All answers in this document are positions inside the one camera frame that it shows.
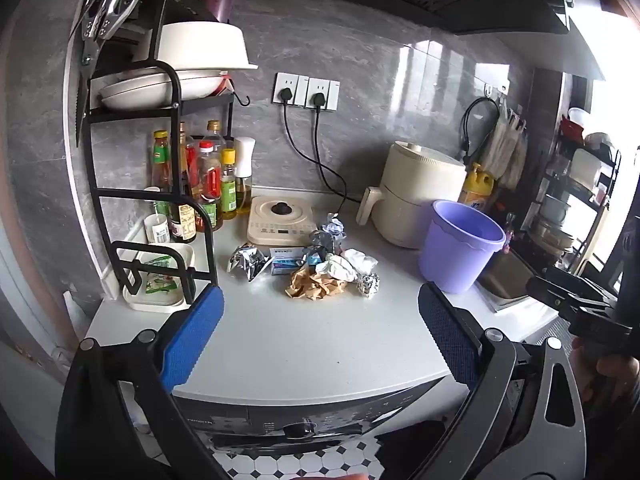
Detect cream induction cooker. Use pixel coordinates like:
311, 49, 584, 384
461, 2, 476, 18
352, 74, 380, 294
247, 196, 315, 247

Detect white paper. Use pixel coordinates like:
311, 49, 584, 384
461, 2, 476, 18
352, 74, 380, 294
315, 252, 358, 281
342, 248, 379, 273

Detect white wall socket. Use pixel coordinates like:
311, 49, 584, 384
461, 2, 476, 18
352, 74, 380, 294
306, 77, 341, 112
272, 72, 308, 107

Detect white plates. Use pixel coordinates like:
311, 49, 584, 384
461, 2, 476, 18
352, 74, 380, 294
98, 71, 227, 110

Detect beige cloth bag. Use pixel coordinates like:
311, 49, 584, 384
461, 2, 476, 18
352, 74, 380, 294
502, 110, 529, 191
480, 105, 516, 181

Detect white soy milk maker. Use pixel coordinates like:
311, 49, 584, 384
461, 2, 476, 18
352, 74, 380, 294
356, 141, 468, 250

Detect white plastic tray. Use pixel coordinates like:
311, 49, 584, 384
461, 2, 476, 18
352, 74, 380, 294
122, 242, 196, 311

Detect white top oil sprayer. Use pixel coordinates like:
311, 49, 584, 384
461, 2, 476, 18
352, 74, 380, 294
235, 136, 257, 213

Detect black dish rack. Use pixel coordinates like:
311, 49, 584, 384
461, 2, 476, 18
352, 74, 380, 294
520, 105, 623, 276

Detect red cap oil bottle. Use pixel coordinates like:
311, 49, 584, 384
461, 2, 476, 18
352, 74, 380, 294
197, 140, 223, 231

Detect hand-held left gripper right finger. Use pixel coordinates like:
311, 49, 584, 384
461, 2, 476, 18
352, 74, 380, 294
417, 281, 587, 480

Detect silver foil bag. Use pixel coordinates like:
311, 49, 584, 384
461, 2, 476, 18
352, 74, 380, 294
229, 242, 273, 283

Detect black metal rack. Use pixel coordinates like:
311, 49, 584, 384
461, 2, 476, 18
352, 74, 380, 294
75, 0, 251, 311

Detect black power cable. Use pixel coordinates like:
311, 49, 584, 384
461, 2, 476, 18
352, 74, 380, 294
279, 87, 348, 216
311, 92, 368, 206

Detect green sauce packet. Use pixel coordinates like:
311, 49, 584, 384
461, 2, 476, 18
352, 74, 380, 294
145, 255, 181, 293

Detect small white bottle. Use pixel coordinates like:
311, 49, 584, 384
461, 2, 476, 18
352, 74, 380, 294
145, 213, 171, 243

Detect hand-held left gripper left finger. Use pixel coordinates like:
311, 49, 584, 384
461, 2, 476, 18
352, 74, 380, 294
55, 285, 231, 480

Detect purple plastic bucket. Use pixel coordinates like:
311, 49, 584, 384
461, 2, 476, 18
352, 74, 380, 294
419, 200, 507, 295

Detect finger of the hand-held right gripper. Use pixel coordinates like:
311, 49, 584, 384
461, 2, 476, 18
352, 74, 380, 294
525, 266, 619, 312
558, 304, 636, 350

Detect blue white box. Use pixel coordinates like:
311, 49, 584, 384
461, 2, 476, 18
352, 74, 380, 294
270, 247, 307, 276

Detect foil ball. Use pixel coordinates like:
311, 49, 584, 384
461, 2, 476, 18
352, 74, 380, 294
356, 272, 380, 298

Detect coiled black cable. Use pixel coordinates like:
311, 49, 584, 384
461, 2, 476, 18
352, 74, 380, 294
461, 97, 501, 166

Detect yellow detergent bottle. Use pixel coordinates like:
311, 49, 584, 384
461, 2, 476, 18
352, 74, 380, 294
457, 162, 496, 211

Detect yellow cap green label bottle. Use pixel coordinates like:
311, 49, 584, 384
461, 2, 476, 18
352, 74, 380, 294
220, 149, 239, 221

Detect dark soy sauce bottle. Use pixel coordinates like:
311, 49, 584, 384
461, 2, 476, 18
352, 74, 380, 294
167, 132, 198, 243

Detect gold cap clear bottle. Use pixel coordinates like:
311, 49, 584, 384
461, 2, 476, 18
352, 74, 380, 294
202, 120, 227, 156

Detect white plastic container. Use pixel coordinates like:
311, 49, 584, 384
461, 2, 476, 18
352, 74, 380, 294
570, 149, 603, 186

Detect steel sink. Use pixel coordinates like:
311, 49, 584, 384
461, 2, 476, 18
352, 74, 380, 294
477, 250, 538, 313

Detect silver blue wrapper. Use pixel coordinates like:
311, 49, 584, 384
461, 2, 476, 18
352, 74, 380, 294
305, 212, 347, 261

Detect person's right hand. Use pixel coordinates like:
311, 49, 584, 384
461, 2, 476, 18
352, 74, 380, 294
574, 344, 640, 405

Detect pink bottle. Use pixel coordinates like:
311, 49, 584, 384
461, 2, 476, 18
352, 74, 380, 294
207, 0, 236, 23

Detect brown paper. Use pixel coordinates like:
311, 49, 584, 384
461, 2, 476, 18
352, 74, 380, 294
285, 265, 348, 301

